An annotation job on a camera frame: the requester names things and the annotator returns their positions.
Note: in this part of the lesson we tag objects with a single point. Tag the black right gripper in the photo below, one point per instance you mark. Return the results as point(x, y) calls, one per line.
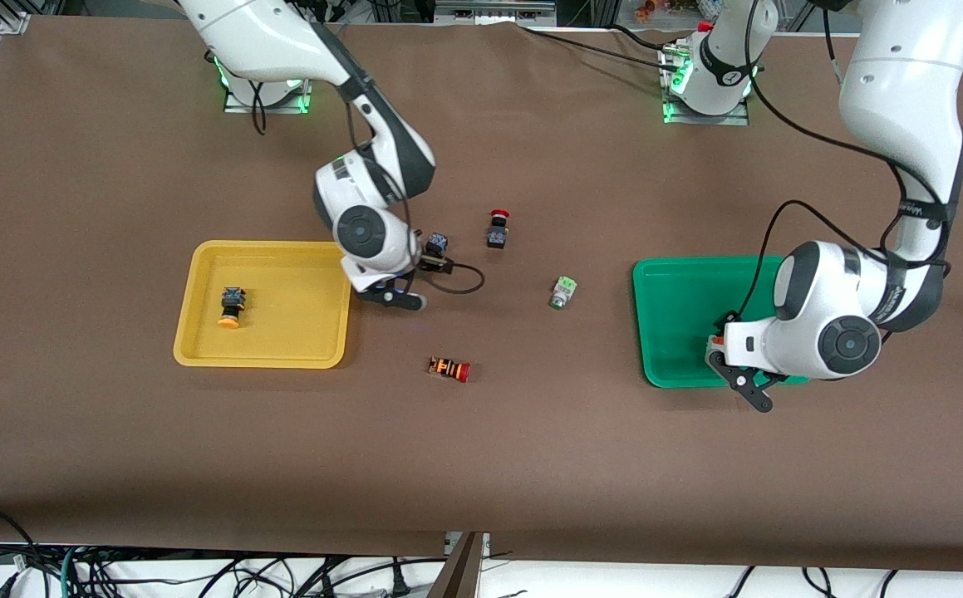
point(425, 254)

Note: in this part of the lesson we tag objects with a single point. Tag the yellow push button blue body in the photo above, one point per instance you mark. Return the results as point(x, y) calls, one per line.
point(232, 306)
point(438, 242)

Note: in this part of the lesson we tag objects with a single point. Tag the green button white orange body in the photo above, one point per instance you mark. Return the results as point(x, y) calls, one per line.
point(717, 342)

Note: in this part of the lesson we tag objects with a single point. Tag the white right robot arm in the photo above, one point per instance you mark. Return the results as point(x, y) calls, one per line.
point(265, 33)

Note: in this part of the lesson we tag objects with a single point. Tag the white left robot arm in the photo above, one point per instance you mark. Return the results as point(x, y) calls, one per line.
point(905, 83)

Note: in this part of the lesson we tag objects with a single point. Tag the red button orange striped body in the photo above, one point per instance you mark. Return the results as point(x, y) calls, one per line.
point(449, 369)

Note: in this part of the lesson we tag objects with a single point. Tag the red push button black body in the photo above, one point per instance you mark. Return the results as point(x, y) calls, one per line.
point(498, 232)

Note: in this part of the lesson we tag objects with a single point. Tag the green plastic tray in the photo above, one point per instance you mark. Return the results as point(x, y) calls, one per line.
point(680, 316)

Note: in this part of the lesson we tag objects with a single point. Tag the yellow plastic tray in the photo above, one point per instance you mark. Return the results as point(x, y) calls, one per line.
point(282, 332)

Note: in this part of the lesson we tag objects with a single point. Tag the brown table cover mat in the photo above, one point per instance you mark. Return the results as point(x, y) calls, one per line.
point(481, 465)

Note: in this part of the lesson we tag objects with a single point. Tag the grey metal rail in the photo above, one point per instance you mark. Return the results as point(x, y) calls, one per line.
point(493, 10)

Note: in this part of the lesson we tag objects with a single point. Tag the aluminium corner bracket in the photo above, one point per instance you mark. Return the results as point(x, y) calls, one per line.
point(14, 23)

